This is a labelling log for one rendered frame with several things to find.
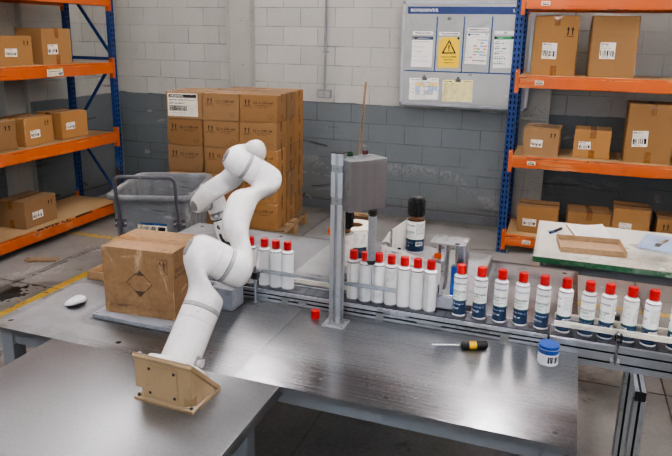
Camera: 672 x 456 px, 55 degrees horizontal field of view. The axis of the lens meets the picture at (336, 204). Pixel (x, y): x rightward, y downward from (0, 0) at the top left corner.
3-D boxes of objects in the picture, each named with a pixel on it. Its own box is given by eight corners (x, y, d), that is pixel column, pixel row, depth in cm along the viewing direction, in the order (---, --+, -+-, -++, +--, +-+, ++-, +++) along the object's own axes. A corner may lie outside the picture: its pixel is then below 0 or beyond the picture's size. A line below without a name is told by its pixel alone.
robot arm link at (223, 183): (227, 181, 246) (195, 219, 266) (257, 170, 258) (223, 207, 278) (214, 162, 247) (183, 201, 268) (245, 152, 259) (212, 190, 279)
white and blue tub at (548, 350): (539, 366, 219) (541, 347, 218) (534, 356, 226) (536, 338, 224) (560, 367, 219) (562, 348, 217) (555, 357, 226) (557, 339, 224)
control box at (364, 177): (386, 207, 242) (388, 157, 238) (349, 213, 233) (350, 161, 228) (369, 201, 250) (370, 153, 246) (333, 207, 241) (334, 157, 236)
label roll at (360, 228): (366, 262, 303) (367, 232, 299) (327, 256, 310) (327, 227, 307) (379, 249, 321) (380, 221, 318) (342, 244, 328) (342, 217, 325)
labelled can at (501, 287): (506, 319, 244) (511, 268, 239) (504, 325, 239) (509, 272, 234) (492, 317, 245) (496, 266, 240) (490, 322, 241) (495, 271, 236)
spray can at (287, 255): (295, 287, 272) (296, 240, 266) (290, 291, 267) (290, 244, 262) (284, 285, 273) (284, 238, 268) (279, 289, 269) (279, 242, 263)
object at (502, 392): (577, 274, 312) (577, 270, 312) (576, 456, 175) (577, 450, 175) (199, 225, 381) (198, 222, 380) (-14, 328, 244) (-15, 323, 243)
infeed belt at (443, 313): (549, 334, 241) (550, 324, 240) (548, 344, 233) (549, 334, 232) (170, 274, 295) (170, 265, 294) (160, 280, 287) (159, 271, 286)
